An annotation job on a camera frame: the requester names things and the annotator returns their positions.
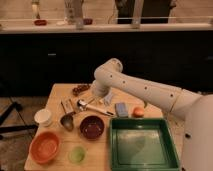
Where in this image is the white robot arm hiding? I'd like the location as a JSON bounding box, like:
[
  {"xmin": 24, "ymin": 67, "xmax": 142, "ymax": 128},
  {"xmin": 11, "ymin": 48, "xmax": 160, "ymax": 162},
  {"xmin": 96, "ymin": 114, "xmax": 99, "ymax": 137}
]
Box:
[{"xmin": 91, "ymin": 58, "xmax": 213, "ymax": 171}]

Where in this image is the white bottle on shelf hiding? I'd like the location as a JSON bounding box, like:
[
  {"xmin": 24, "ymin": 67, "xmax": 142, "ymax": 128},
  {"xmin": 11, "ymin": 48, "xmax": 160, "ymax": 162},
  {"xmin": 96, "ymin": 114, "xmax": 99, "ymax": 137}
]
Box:
[{"xmin": 31, "ymin": 0, "xmax": 40, "ymax": 19}]

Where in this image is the green plastic tray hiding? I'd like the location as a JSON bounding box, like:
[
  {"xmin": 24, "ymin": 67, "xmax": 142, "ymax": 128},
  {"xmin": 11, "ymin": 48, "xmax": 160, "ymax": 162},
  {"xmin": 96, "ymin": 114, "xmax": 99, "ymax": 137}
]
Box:
[{"xmin": 109, "ymin": 118, "xmax": 180, "ymax": 171}]

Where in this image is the dark purple bowl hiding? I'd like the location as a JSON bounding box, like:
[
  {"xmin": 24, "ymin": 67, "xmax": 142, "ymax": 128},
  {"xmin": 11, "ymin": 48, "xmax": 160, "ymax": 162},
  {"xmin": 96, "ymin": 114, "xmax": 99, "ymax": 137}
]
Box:
[{"xmin": 80, "ymin": 115, "xmax": 105, "ymax": 140}]

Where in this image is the orange bowl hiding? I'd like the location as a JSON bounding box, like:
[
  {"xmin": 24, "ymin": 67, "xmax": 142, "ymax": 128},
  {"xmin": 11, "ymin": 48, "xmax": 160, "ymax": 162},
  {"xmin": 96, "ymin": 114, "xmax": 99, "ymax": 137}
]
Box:
[{"xmin": 29, "ymin": 131, "xmax": 60, "ymax": 164}]

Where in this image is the green plastic cup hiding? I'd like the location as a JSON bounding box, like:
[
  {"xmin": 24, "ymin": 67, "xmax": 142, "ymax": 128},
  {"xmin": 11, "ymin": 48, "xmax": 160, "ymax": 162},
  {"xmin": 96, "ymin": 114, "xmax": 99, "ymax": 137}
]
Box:
[{"xmin": 68, "ymin": 146, "xmax": 86, "ymax": 164}]

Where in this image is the orange round fruit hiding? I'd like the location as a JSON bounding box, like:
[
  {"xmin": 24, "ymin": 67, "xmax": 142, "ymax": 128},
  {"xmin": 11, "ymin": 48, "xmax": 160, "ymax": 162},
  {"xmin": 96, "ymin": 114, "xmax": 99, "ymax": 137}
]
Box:
[{"xmin": 132, "ymin": 107, "xmax": 144, "ymax": 118}]

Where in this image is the dark red grapes bunch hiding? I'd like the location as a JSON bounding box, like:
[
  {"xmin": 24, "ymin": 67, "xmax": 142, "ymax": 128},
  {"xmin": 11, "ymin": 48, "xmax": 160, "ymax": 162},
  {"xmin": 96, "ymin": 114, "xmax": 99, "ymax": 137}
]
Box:
[{"xmin": 72, "ymin": 84, "xmax": 90, "ymax": 96}]

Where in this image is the grey blue cloth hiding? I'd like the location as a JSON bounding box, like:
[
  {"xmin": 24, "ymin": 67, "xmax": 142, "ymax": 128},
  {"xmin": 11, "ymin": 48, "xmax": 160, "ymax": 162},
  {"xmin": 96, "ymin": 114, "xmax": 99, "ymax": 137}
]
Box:
[{"xmin": 103, "ymin": 92, "xmax": 114, "ymax": 106}]

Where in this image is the red bowl on shelf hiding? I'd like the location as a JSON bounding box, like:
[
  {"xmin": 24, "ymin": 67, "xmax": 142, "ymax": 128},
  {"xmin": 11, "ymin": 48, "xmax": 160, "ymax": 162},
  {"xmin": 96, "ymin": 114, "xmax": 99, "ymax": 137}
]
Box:
[{"xmin": 34, "ymin": 19, "xmax": 47, "ymax": 26}]

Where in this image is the small cardboard box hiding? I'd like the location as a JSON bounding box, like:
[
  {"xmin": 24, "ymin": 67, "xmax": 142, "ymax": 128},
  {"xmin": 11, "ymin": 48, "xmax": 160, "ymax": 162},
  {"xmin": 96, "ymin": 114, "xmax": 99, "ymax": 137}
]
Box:
[{"xmin": 61, "ymin": 99, "xmax": 75, "ymax": 114}]

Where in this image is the blue sponge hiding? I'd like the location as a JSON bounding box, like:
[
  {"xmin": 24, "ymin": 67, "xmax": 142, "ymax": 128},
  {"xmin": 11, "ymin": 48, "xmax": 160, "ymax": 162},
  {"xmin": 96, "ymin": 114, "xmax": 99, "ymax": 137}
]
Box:
[{"xmin": 115, "ymin": 103, "xmax": 128, "ymax": 117}]

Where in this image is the white handled spatula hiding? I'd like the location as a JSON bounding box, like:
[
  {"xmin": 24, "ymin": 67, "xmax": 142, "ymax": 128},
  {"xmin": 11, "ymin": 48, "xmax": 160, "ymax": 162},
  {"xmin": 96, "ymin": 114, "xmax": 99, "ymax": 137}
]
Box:
[{"xmin": 77, "ymin": 100, "xmax": 113, "ymax": 116}]

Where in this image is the black tripod stand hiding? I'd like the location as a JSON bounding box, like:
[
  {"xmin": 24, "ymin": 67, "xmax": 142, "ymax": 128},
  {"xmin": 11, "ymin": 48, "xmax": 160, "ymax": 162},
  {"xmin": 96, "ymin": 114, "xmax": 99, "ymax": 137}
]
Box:
[{"xmin": 0, "ymin": 83, "xmax": 39, "ymax": 141}]

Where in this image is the white cup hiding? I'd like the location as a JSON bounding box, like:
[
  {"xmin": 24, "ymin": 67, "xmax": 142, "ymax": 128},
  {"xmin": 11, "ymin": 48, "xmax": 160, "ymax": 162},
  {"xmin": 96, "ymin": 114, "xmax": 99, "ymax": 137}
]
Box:
[{"xmin": 34, "ymin": 109, "xmax": 52, "ymax": 127}]

